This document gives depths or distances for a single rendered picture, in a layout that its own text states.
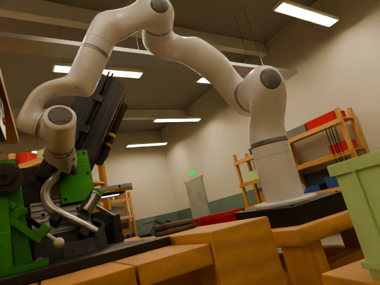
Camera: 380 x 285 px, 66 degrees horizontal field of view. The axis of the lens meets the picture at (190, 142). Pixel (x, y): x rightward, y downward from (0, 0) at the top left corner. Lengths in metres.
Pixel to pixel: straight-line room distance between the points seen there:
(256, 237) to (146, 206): 10.52
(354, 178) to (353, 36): 6.19
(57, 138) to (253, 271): 0.60
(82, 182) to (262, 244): 0.73
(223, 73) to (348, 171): 0.59
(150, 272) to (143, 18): 0.69
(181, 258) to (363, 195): 0.30
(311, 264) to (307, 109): 6.24
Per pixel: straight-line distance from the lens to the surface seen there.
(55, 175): 1.11
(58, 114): 0.86
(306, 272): 0.78
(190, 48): 0.96
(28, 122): 0.91
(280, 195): 0.91
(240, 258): 0.58
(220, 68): 0.96
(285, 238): 0.78
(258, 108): 0.90
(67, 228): 1.09
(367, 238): 0.51
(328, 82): 6.72
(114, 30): 0.99
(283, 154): 0.92
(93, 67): 0.93
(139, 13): 0.95
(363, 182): 0.48
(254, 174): 7.26
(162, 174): 11.61
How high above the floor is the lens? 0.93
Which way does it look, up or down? 14 degrees up
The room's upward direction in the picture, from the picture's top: 13 degrees counter-clockwise
